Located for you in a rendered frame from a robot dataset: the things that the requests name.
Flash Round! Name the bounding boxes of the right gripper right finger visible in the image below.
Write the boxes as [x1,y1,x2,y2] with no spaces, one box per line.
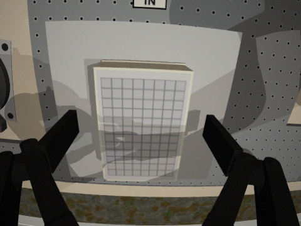
[202,115,300,226]

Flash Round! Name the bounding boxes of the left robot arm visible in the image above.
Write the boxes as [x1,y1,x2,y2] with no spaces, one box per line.
[0,58,10,132]

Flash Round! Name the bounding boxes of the beige label plate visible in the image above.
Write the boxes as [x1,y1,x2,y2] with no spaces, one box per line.
[133,0,167,10]

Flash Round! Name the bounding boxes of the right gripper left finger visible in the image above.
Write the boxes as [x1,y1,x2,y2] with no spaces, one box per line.
[0,110,80,226]

